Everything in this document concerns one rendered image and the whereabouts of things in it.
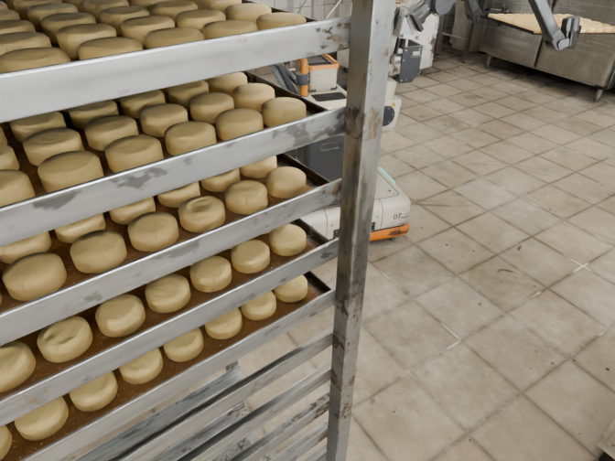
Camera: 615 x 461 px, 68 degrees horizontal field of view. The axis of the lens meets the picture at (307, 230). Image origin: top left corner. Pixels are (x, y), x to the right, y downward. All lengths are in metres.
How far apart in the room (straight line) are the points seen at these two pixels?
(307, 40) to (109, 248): 0.27
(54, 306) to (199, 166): 0.17
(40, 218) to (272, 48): 0.24
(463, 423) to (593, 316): 0.89
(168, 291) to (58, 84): 0.27
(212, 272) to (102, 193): 0.20
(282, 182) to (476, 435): 1.44
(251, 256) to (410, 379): 1.41
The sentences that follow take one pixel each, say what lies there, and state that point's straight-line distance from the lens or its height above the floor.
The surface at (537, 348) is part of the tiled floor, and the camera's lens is 2.19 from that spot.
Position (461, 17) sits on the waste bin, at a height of 0.37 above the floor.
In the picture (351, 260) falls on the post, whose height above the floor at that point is 1.14.
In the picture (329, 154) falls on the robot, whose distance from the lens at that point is 2.08.
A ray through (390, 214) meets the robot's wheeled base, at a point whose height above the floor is 0.21.
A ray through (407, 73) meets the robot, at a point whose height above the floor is 0.86.
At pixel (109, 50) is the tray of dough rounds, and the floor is 1.42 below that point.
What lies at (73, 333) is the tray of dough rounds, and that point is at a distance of 0.54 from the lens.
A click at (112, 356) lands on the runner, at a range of 0.51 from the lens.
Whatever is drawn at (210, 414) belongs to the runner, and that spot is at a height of 0.96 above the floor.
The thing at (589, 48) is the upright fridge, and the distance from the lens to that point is 4.96.
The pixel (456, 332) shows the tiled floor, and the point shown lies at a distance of 2.12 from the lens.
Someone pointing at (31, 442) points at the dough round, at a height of 1.04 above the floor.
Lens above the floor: 1.52
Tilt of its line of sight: 36 degrees down
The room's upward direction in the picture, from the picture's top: straight up
